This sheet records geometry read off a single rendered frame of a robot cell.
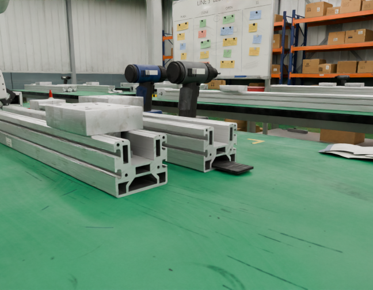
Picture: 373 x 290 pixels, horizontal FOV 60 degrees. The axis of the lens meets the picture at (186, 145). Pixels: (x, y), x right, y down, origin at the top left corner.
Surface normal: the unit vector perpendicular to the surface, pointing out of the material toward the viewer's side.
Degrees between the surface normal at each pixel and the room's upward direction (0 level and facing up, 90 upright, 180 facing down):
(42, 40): 90
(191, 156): 90
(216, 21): 90
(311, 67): 91
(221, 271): 0
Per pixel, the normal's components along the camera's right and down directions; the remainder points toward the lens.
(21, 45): 0.71, 0.15
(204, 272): 0.00, -0.98
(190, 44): -0.70, 0.15
